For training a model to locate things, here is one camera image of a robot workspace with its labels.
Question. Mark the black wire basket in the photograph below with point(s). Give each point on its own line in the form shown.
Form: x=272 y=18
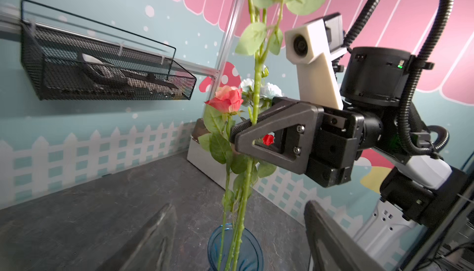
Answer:
x=70 y=57

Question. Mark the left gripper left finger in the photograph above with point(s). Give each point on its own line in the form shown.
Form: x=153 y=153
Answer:
x=150 y=249

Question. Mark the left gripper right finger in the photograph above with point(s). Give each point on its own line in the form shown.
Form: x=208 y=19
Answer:
x=332 y=249

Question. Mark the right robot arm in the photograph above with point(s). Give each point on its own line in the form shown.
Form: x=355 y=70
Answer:
x=351 y=100

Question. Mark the brown lid storage box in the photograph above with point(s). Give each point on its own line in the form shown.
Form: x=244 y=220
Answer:
x=202 y=159

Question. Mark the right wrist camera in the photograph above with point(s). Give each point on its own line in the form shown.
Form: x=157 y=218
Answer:
x=312 y=48

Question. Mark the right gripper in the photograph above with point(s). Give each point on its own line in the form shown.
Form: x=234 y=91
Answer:
x=324 y=150

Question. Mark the red rose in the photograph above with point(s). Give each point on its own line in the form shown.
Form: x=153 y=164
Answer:
x=268 y=140

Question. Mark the white flower stem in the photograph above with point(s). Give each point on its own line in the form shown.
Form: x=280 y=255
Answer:
x=267 y=93

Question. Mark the pale blue flower stem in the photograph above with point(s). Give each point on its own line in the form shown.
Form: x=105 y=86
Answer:
x=261 y=37

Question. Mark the coral pink rose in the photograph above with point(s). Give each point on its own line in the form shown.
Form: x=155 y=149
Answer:
x=219 y=119

